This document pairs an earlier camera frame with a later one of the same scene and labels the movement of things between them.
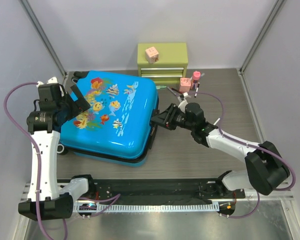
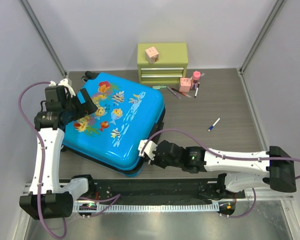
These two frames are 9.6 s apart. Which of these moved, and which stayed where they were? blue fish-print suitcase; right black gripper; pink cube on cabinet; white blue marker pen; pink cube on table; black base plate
Moved: right black gripper; blue fish-print suitcase
Stayed: black base plate; white blue marker pen; pink cube on cabinet; pink cube on table
